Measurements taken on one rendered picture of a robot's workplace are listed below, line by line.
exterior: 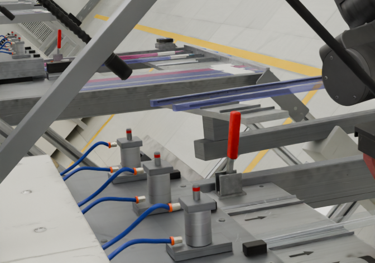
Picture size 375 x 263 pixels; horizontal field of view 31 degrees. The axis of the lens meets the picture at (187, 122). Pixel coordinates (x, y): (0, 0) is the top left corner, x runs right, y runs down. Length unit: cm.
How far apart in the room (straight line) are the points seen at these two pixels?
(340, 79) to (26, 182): 33
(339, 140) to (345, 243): 50
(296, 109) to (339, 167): 80
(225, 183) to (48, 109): 42
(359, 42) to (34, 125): 34
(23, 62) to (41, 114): 142
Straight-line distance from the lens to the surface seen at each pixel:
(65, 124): 529
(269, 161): 296
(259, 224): 78
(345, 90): 68
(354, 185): 99
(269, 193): 88
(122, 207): 68
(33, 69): 191
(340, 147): 122
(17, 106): 160
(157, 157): 65
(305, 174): 95
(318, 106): 297
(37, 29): 827
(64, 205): 64
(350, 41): 67
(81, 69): 49
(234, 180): 87
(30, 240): 57
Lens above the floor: 145
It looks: 22 degrees down
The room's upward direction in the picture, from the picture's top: 49 degrees counter-clockwise
